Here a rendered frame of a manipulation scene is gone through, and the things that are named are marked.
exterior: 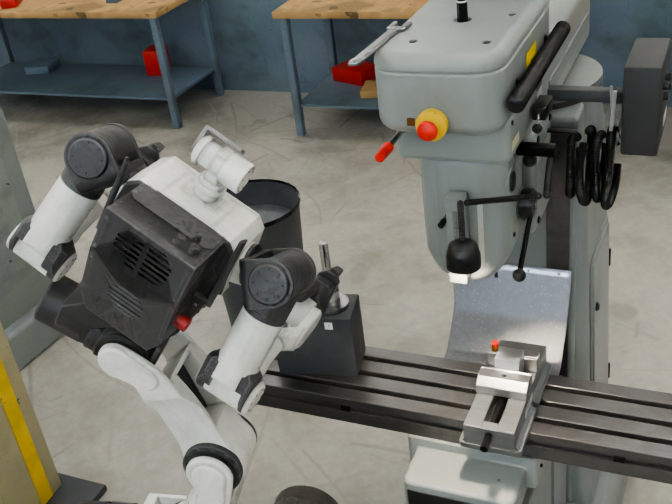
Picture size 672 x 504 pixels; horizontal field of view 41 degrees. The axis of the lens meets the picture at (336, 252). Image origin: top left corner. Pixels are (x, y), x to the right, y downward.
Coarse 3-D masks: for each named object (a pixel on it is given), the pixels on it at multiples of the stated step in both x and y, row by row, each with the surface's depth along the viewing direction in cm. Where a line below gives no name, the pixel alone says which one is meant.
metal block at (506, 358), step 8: (504, 352) 220; (512, 352) 220; (520, 352) 220; (496, 360) 219; (504, 360) 218; (512, 360) 217; (520, 360) 218; (504, 368) 219; (512, 368) 218; (520, 368) 219
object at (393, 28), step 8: (392, 24) 181; (408, 24) 180; (392, 32) 177; (376, 40) 174; (384, 40) 173; (368, 48) 170; (376, 48) 170; (360, 56) 167; (368, 56) 168; (352, 64) 164
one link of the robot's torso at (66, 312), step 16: (48, 288) 193; (64, 288) 195; (80, 288) 195; (48, 304) 193; (64, 304) 191; (80, 304) 189; (48, 320) 194; (64, 320) 192; (80, 320) 191; (96, 320) 190; (80, 336) 195; (160, 352) 196
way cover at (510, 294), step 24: (504, 264) 251; (456, 288) 257; (480, 288) 254; (504, 288) 251; (528, 288) 248; (552, 288) 246; (456, 312) 257; (480, 312) 254; (504, 312) 252; (528, 312) 249; (552, 312) 246; (456, 336) 255; (480, 336) 253; (504, 336) 250; (528, 336) 248; (552, 336) 246; (480, 360) 250; (552, 360) 244
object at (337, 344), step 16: (352, 304) 237; (320, 320) 234; (336, 320) 233; (352, 320) 234; (320, 336) 237; (336, 336) 235; (352, 336) 235; (288, 352) 242; (304, 352) 241; (320, 352) 239; (336, 352) 238; (352, 352) 237; (288, 368) 245; (304, 368) 243; (320, 368) 242; (336, 368) 241; (352, 368) 240
